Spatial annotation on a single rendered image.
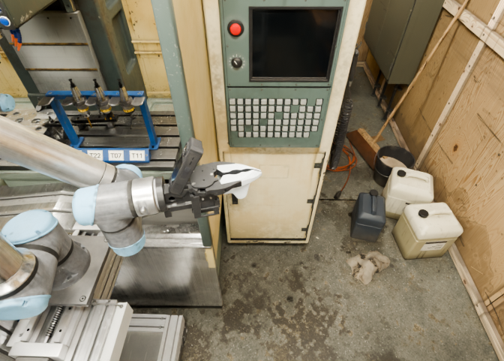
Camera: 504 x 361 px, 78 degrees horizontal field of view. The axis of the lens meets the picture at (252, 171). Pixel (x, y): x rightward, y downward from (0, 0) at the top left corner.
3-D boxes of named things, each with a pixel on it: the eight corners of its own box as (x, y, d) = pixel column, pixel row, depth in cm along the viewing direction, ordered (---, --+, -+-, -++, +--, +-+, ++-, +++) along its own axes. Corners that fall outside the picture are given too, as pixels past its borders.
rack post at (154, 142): (157, 150, 171) (144, 103, 150) (148, 150, 171) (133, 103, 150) (161, 138, 178) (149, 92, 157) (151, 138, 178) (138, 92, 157)
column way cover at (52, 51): (107, 94, 210) (76, 13, 173) (37, 94, 210) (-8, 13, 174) (109, 90, 214) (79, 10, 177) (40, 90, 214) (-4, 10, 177)
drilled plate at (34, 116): (47, 140, 170) (43, 133, 167) (-5, 140, 170) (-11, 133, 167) (65, 115, 186) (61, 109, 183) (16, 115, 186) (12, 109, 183)
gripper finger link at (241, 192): (261, 189, 68) (220, 196, 67) (261, 167, 64) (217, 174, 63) (265, 198, 66) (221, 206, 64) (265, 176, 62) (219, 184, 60)
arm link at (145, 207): (133, 171, 63) (130, 198, 56) (156, 168, 63) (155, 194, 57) (142, 199, 67) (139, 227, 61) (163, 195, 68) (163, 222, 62)
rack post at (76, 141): (77, 149, 171) (52, 103, 150) (67, 149, 171) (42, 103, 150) (85, 138, 178) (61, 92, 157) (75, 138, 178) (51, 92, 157)
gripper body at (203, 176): (218, 191, 71) (163, 200, 69) (214, 160, 65) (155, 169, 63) (223, 215, 65) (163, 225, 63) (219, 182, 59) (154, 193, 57)
